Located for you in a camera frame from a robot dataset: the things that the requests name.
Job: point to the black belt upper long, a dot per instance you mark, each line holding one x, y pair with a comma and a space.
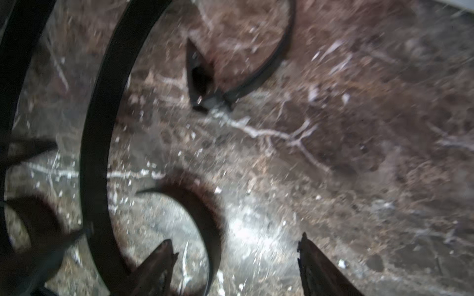
22, 32

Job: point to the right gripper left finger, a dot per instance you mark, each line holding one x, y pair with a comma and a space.
153, 276

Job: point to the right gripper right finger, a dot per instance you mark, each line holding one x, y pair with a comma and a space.
319, 276

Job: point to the long black belt s-curved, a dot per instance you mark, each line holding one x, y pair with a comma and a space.
122, 52

